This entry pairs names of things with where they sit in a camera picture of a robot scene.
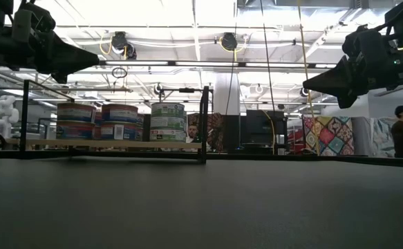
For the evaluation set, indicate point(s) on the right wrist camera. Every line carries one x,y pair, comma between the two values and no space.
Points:
370,43

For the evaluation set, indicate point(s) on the grey cloth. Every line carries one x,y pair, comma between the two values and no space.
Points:
362,135

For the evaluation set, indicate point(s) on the black table mat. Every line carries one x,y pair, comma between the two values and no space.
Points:
201,207

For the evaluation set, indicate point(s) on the colourful patchwork cloth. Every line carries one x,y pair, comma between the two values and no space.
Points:
327,135

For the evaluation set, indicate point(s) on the leaf print cloth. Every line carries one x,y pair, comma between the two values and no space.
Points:
382,136

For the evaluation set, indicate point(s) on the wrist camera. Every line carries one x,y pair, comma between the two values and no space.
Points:
370,43
25,24

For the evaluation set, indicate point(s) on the wooden shelf board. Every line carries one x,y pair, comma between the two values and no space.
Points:
101,144

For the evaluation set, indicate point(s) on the black metal shelf frame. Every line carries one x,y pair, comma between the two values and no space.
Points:
24,117

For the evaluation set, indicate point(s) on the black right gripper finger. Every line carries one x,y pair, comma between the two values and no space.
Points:
339,81
347,101

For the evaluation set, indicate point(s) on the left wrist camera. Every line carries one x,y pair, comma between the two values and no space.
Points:
25,24

